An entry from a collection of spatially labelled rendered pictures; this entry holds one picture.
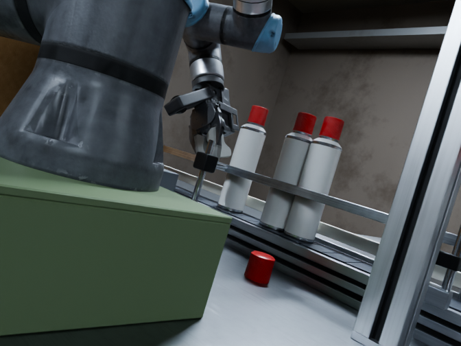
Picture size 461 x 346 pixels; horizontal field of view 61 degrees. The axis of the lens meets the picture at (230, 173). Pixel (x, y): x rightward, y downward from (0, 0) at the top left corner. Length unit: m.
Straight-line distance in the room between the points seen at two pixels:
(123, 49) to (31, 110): 0.09
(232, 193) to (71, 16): 0.47
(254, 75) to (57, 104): 3.95
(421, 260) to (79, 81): 0.34
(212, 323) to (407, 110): 3.46
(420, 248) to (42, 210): 0.33
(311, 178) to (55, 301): 0.46
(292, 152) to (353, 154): 3.16
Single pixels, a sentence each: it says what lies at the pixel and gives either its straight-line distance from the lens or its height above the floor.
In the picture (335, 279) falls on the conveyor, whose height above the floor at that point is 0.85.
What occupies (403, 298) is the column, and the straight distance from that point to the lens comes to 0.43.
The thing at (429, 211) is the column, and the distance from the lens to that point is 0.42.
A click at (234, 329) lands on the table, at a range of 0.36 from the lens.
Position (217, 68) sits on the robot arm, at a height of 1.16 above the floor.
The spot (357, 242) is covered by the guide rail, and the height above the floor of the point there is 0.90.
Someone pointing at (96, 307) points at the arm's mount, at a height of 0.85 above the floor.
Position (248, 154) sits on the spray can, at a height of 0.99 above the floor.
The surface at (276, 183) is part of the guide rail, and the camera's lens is 0.65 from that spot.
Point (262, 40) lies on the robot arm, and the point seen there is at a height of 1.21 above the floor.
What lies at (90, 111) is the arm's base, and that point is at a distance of 0.33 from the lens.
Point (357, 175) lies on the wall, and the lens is 3.76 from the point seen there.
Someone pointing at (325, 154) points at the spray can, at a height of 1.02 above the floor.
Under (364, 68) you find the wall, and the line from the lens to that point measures 4.07.
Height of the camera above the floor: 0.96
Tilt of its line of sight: 1 degrees down
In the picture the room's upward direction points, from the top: 17 degrees clockwise
